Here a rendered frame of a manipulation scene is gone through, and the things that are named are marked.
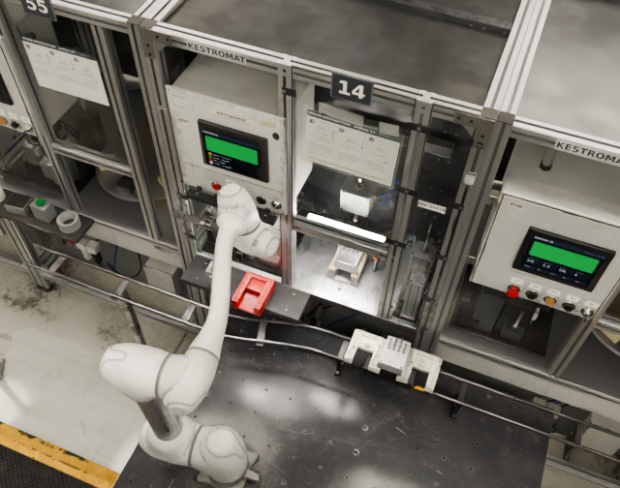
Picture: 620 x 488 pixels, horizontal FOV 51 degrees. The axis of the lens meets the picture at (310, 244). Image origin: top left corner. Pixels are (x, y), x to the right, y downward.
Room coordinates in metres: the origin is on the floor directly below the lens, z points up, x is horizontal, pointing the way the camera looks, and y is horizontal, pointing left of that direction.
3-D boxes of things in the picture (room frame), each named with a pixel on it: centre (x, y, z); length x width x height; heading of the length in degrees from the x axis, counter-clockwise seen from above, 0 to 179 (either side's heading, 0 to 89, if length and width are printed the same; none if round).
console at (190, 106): (1.72, 0.25, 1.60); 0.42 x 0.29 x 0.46; 70
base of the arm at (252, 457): (0.85, 0.27, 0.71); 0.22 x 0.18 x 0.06; 70
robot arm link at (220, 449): (0.86, 0.30, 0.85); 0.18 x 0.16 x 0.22; 76
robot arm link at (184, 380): (0.83, 0.34, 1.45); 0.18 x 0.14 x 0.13; 166
